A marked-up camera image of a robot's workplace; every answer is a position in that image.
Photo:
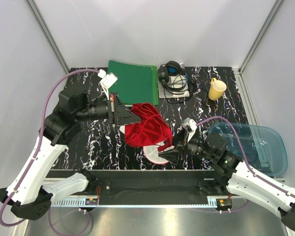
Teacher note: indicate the green folder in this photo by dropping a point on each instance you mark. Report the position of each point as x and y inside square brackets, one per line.
[136, 83]

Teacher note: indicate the yellow mug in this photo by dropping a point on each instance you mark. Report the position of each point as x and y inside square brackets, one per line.
[217, 89]

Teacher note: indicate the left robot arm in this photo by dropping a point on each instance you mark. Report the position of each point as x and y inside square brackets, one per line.
[28, 197]

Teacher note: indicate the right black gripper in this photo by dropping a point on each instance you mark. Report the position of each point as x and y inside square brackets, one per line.
[172, 156]

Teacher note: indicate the white pink mesh laundry bag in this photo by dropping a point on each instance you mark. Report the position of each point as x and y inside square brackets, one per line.
[151, 153]

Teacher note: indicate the red bra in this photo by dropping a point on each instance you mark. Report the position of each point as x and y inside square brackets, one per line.
[150, 131]

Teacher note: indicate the white slotted cable duct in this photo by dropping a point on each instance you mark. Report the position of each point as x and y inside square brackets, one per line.
[70, 202]

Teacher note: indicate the black blue headphones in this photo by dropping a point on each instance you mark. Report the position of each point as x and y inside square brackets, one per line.
[170, 73]

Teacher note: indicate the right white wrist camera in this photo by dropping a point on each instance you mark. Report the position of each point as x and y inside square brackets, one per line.
[190, 126]

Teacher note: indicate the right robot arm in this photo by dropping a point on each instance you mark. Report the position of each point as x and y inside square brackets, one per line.
[237, 177]

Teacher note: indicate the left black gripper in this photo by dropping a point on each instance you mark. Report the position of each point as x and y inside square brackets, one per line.
[124, 115]

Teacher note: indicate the blue transparent plastic bin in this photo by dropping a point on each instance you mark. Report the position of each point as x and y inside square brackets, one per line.
[264, 148]

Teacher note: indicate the grey book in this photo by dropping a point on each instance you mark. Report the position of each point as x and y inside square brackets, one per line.
[173, 88]

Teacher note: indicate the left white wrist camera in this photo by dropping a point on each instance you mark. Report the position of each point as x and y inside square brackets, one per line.
[107, 80]

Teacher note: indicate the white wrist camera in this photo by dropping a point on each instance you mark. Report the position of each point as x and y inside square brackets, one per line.
[107, 80]
[190, 126]

